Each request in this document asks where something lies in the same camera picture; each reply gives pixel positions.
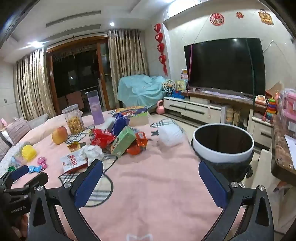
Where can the white television cabinet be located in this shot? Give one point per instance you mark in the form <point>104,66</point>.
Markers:
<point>196,109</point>

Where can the teal cloth covered armchair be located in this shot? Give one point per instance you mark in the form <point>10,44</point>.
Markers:
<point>138,90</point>

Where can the black flat television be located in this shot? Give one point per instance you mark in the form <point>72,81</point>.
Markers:
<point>224,67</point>

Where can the pink plaid patch blanket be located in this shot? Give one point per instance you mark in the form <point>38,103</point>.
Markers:
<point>150,185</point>

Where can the white paper sheet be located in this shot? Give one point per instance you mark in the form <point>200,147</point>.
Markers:
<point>291,143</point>

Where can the pink toy house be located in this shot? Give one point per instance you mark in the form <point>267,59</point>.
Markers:
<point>184,74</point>

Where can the purple water bottle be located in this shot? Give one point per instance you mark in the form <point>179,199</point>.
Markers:
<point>96,109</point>

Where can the cream round container stack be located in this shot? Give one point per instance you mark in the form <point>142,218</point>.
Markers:
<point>230,115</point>

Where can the pink plush toy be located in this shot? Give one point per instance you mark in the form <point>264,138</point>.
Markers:
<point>3,122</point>

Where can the small red paper cutting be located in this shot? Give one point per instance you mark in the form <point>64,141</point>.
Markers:
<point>239,15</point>

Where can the white foam packing sleeve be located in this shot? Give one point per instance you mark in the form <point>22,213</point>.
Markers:
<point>171,136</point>

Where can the yellow green toy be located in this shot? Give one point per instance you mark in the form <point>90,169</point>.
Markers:
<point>181,85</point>

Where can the yellow ridged baking cup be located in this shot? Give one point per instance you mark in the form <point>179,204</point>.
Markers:
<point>29,152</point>

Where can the striped cushion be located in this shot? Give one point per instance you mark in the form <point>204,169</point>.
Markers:
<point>2,148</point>
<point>16,132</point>

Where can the gold red wall decoration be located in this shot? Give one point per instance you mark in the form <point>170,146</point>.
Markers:
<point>265,16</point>

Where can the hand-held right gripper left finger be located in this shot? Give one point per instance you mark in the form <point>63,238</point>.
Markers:
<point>89,183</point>

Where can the round red paper cutting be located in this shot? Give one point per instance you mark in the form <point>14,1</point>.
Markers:
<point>216,19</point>

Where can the ceiling spotlight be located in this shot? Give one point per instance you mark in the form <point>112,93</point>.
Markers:
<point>34,44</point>
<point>112,23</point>

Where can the yellow snack packet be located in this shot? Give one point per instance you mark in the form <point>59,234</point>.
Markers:
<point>74,146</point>

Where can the pink kettlebell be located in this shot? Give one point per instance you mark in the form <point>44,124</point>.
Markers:
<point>160,108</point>

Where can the red snack bag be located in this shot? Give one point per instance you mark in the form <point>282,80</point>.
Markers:
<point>101,138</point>

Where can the orange red wrapper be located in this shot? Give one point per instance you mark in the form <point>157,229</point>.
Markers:
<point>138,146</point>

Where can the brown side table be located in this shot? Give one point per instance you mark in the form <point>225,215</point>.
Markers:
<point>281,160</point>

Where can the clear snack jar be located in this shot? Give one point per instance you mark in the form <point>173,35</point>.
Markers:
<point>73,120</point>

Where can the white tissue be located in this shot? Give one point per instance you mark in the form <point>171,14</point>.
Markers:
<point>92,151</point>

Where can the green snack packet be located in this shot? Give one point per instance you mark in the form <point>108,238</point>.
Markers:
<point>122,141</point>

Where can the brown cardboard piece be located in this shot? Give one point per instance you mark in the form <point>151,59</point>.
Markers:
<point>276,87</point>

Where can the beige patterned curtain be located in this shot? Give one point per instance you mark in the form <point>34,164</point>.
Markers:
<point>126,55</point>
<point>30,85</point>

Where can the red hanging heart decoration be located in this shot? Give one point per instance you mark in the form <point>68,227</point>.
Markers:
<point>160,47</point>

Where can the colourful puzzle box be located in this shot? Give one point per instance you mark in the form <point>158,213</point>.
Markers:
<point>136,114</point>

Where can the wooden frame glass door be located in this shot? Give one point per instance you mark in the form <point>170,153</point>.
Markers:
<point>76,69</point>

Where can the pink storage box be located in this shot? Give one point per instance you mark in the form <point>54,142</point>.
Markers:
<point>288,97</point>
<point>289,117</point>

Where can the blue snack bag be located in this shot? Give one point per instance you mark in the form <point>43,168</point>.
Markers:
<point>120,124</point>

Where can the white red snack packet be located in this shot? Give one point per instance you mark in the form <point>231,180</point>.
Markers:
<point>74,162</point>

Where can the pink small toy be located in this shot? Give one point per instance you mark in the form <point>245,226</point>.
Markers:
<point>42,161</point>

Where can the beige sofa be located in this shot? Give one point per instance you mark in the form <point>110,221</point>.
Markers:
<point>44,126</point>

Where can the white rim trash bin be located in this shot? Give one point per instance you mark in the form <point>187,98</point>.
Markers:
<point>222,154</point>

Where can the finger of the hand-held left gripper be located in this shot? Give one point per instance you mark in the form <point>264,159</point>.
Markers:
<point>37,181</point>
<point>19,172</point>

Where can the toy ferris wheel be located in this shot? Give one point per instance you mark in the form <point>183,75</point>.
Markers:
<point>168,87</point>

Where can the red yellow apple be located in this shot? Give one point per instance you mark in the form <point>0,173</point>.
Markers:
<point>59,135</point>

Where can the white orange toy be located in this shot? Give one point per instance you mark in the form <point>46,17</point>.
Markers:
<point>260,100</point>

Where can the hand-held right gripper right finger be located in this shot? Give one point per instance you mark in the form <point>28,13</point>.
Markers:
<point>212,185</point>

